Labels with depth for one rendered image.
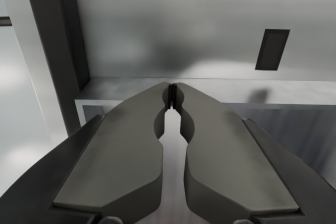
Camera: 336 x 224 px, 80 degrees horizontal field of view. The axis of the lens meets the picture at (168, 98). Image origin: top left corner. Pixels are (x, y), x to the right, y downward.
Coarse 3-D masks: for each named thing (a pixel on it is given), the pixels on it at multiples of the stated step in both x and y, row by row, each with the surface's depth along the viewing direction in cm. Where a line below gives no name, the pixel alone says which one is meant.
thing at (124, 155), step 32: (160, 96) 10; (128, 128) 8; (160, 128) 9; (96, 160) 6; (128, 160) 6; (160, 160) 6; (64, 192) 5; (96, 192) 5; (128, 192) 5; (160, 192) 6
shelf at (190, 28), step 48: (96, 0) 13; (144, 0) 13; (192, 0) 13; (240, 0) 13; (288, 0) 13; (96, 48) 14; (144, 48) 14; (192, 48) 14; (240, 48) 14; (288, 48) 14; (48, 96) 16
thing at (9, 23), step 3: (0, 18) 88; (3, 18) 88; (6, 18) 88; (9, 18) 89; (0, 21) 88; (3, 21) 88; (6, 21) 88; (9, 21) 89; (0, 24) 88; (3, 24) 89; (6, 24) 89; (9, 24) 90
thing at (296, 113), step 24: (96, 96) 13; (120, 96) 13; (216, 96) 13; (240, 96) 13; (264, 96) 13; (288, 96) 13; (312, 96) 13; (168, 120) 17; (264, 120) 17; (288, 120) 17; (312, 120) 17; (168, 144) 19; (288, 144) 18; (312, 144) 18; (168, 168) 20; (312, 168) 20; (168, 192) 22; (168, 216) 24; (192, 216) 24
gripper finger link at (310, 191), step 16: (256, 128) 8; (272, 144) 7; (272, 160) 6; (288, 160) 6; (288, 176) 6; (304, 176) 6; (320, 176) 6; (304, 192) 6; (320, 192) 6; (304, 208) 5; (320, 208) 5
